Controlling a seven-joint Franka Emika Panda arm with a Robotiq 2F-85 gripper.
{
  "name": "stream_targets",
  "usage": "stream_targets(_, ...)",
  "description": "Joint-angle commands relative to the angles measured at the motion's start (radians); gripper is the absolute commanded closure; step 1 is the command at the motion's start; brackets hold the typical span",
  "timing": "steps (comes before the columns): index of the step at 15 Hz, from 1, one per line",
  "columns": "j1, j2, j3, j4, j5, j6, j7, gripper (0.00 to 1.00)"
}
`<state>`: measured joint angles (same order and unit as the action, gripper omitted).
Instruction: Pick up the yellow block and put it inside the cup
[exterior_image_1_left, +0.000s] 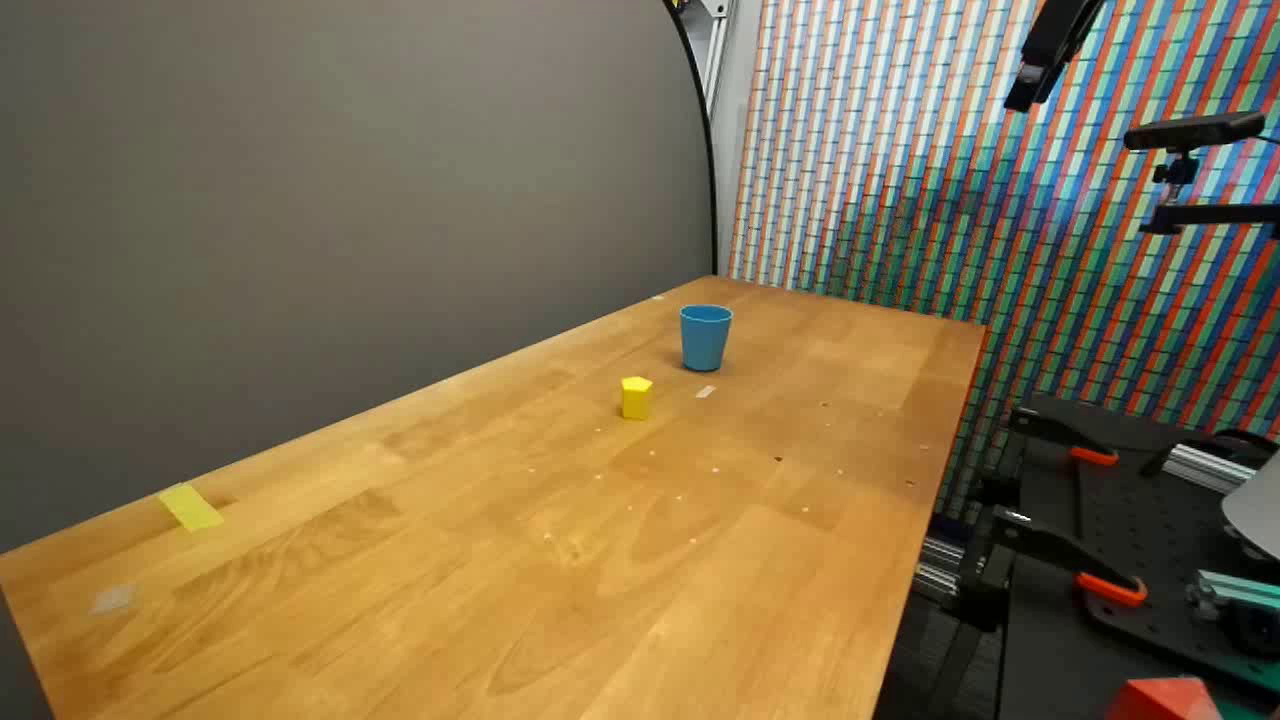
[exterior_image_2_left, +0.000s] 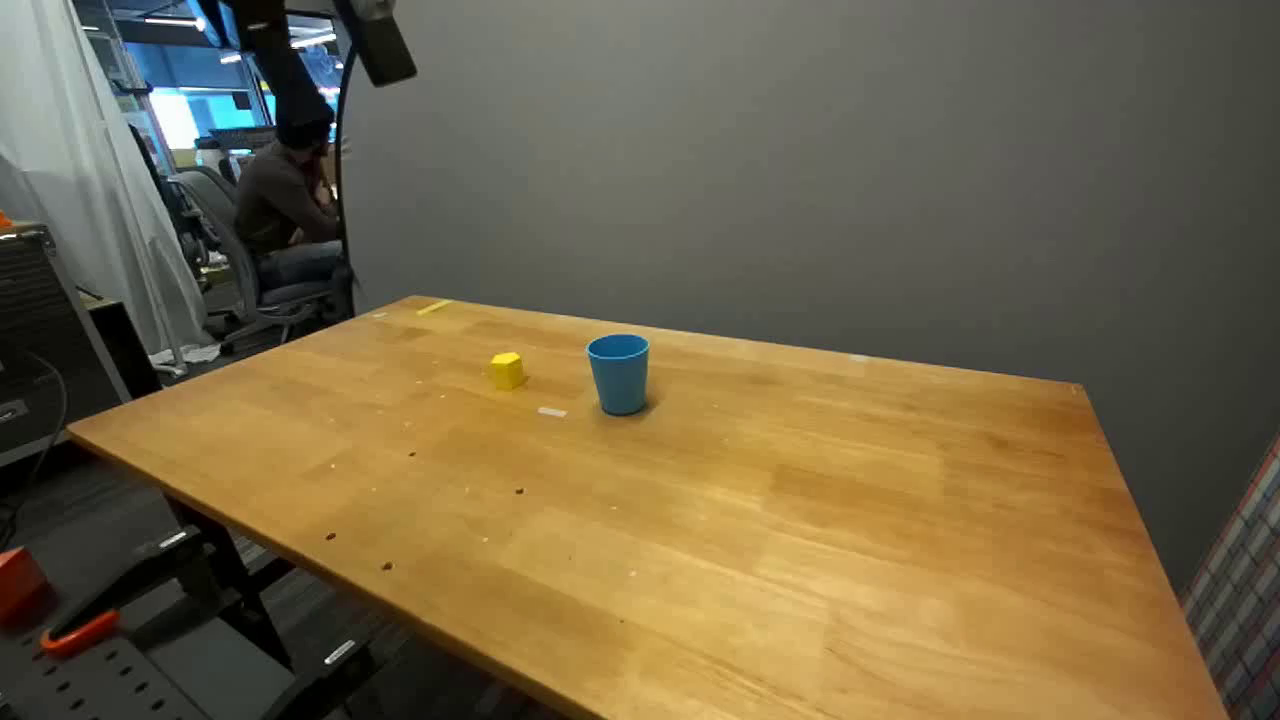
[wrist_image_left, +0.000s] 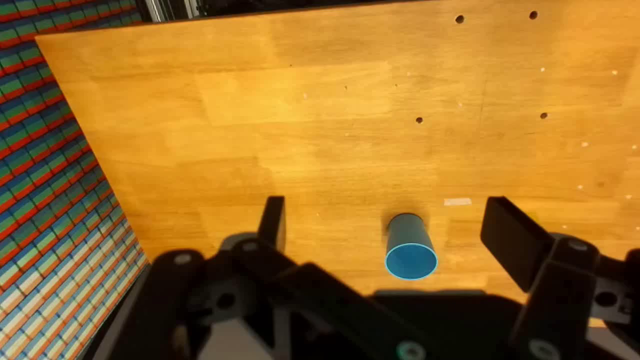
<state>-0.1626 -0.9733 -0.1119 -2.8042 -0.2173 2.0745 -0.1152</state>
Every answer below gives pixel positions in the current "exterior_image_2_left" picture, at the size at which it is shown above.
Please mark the plaid cloth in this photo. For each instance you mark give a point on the plaid cloth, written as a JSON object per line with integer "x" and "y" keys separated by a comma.
{"x": 1233, "y": 600}

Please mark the yellow block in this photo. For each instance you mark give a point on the yellow block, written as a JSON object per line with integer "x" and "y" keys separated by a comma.
{"x": 508, "y": 370}

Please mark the orange clamp handle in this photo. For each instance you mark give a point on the orange clamp handle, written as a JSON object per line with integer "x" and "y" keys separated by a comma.
{"x": 80, "y": 637}

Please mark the orange box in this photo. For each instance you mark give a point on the orange box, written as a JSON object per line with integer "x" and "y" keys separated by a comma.
{"x": 21, "y": 586}

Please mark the grey office chair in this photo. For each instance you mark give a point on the grey office chair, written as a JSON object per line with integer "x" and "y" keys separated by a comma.
{"x": 256, "y": 310}

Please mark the seated person in dark shirt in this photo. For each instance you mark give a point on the seated person in dark shirt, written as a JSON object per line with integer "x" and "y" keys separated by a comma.
{"x": 285, "y": 209}

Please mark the white curtain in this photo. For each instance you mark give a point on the white curtain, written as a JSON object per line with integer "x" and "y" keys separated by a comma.
{"x": 74, "y": 164}

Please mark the black table leg frame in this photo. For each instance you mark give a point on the black table leg frame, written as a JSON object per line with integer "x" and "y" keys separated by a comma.
{"x": 217, "y": 586}

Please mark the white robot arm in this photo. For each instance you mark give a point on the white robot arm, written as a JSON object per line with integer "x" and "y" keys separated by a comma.
{"x": 261, "y": 34}

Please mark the black cabinet with fan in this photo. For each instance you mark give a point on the black cabinet with fan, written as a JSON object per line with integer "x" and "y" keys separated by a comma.
{"x": 55, "y": 362}

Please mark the blue plastic cup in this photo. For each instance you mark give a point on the blue plastic cup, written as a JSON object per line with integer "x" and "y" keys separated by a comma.
{"x": 621, "y": 375}

